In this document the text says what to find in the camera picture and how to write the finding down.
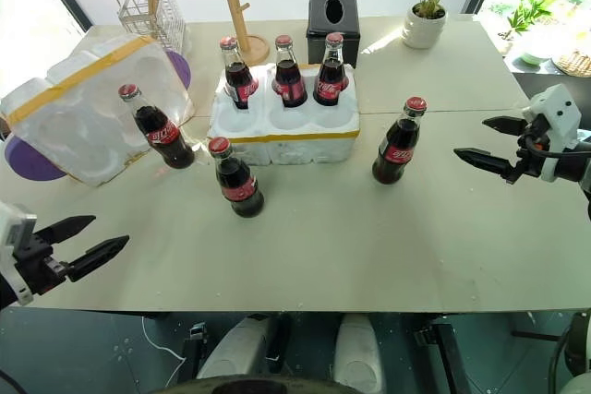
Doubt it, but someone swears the woven basket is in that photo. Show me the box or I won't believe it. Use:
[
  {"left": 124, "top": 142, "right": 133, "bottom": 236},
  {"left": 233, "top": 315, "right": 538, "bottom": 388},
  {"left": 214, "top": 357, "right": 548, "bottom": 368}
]
[{"left": 552, "top": 49, "right": 591, "bottom": 78}]

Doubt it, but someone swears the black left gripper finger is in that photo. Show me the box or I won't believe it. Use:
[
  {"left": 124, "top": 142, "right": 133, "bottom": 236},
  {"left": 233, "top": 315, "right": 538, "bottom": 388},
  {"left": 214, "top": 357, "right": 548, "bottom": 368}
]
[
  {"left": 68, "top": 234, "right": 131, "bottom": 282},
  {"left": 34, "top": 215, "right": 98, "bottom": 248}
]

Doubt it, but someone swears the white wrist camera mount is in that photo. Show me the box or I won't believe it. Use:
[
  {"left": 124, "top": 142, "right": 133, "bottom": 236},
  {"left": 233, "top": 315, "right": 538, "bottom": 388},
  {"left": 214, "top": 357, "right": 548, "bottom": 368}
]
[
  {"left": 520, "top": 83, "right": 583, "bottom": 184},
  {"left": 0, "top": 201, "right": 38, "bottom": 306}
]

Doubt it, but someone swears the white rounded robot leg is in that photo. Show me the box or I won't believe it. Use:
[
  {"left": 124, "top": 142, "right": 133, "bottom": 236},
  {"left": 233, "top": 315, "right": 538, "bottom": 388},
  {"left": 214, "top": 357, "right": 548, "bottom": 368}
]
[
  {"left": 332, "top": 313, "right": 384, "bottom": 391},
  {"left": 197, "top": 314, "right": 279, "bottom": 382}
]

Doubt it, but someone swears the black table leg frame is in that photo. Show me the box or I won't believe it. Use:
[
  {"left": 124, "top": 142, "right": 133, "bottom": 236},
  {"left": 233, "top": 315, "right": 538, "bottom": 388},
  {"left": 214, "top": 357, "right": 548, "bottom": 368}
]
[{"left": 412, "top": 318, "right": 473, "bottom": 394}]

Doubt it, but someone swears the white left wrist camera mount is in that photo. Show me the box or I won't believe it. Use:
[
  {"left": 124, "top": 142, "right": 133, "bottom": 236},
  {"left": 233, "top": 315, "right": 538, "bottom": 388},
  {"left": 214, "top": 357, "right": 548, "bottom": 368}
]
[{"left": 0, "top": 201, "right": 38, "bottom": 306}]

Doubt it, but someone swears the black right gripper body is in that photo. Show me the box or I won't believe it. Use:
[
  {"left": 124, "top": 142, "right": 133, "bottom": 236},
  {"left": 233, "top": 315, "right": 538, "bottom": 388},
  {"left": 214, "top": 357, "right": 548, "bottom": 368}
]
[{"left": 505, "top": 114, "right": 553, "bottom": 185}]

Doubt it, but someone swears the cola glass bottle red cap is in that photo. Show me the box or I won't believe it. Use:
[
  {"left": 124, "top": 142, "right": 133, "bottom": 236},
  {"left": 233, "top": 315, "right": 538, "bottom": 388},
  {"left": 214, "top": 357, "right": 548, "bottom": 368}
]
[
  {"left": 118, "top": 83, "right": 197, "bottom": 171},
  {"left": 271, "top": 34, "right": 309, "bottom": 109},
  {"left": 371, "top": 96, "right": 428, "bottom": 186},
  {"left": 219, "top": 36, "right": 256, "bottom": 111},
  {"left": 312, "top": 32, "right": 349, "bottom": 107},
  {"left": 207, "top": 137, "right": 266, "bottom": 219}
]

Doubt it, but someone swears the dark side shelf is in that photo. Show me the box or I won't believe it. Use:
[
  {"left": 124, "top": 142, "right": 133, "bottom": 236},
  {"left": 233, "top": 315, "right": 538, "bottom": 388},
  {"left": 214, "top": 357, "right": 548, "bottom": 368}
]
[{"left": 501, "top": 54, "right": 591, "bottom": 107}]

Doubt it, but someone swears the white plant pot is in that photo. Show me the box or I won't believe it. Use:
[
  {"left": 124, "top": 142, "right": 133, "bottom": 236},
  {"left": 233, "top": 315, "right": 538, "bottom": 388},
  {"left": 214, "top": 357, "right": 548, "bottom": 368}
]
[{"left": 402, "top": 2, "right": 449, "bottom": 50}]

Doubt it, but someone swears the white wire rack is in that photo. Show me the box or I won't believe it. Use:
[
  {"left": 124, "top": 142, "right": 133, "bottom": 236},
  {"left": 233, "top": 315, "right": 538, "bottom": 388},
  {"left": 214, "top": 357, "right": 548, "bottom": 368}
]
[{"left": 112, "top": 0, "right": 187, "bottom": 52}]

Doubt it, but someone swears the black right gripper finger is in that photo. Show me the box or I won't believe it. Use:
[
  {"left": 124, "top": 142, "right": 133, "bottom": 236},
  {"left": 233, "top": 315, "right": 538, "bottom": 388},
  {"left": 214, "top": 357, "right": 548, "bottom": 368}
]
[
  {"left": 452, "top": 148, "right": 516, "bottom": 184},
  {"left": 481, "top": 115, "right": 528, "bottom": 139}
]

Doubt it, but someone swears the thin white cable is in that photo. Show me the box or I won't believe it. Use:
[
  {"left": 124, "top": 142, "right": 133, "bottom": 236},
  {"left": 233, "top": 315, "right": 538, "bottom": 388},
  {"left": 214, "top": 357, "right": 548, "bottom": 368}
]
[{"left": 139, "top": 315, "right": 187, "bottom": 364}]

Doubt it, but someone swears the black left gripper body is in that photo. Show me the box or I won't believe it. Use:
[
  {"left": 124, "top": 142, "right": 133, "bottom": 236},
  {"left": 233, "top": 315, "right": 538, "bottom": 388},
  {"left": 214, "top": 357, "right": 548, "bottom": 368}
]
[{"left": 12, "top": 232, "right": 71, "bottom": 297}]

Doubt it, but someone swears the white foam bottle tray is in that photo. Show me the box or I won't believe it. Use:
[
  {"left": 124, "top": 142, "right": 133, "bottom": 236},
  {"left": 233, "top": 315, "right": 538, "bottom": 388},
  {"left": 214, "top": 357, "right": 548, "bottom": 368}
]
[{"left": 207, "top": 63, "right": 361, "bottom": 167}]

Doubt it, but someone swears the black tissue box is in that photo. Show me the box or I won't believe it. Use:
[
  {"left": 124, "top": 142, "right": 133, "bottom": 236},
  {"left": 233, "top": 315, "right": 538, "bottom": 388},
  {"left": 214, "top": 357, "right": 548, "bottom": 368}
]
[{"left": 305, "top": 0, "right": 362, "bottom": 68}]

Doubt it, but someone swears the white foam lid yellow tape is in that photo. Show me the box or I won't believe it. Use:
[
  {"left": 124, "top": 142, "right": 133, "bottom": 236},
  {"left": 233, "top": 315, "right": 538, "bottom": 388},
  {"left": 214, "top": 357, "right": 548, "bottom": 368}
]
[{"left": 0, "top": 33, "right": 196, "bottom": 189}]

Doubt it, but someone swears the stack of pale plates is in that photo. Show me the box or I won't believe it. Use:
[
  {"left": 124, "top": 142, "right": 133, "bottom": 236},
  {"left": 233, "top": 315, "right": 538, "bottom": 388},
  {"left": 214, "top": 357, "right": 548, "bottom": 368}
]
[{"left": 520, "top": 50, "right": 554, "bottom": 66}]

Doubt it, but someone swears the purple round plate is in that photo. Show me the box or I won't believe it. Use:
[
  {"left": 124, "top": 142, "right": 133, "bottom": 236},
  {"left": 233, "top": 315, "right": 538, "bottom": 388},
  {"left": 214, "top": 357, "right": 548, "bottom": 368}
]
[
  {"left": 164, "top": 49, "right": 192, "bottom": 91},
  {"left": 4, "top": 135, "right": 68, "bottom": 182}
]

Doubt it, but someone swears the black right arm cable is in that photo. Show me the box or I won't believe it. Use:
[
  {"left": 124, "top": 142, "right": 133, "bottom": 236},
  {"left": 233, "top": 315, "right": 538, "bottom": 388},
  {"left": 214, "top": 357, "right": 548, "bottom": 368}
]
[{"left": 529, "top": 135, "right": 591, "bottom": 156}]

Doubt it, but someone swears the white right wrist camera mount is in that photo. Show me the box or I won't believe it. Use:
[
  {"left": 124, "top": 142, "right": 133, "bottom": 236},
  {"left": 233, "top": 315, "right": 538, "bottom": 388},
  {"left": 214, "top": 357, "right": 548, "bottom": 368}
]
[{"left": 520, "top": 83, "right": 583, "bottom": 184}]

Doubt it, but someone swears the small green outdoor plant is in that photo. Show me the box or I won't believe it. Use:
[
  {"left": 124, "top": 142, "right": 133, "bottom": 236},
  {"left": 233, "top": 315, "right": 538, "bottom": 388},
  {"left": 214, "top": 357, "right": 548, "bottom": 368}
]
[{"left": 497, "top": 0, "right": 558, "bottom": 41}]

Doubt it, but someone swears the wooden mug tree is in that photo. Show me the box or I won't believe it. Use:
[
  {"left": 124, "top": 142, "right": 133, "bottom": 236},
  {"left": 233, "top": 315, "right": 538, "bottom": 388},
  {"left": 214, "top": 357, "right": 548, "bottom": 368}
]
[{"left": 186, "top": 0, "right": 271, "bottom": 66}]

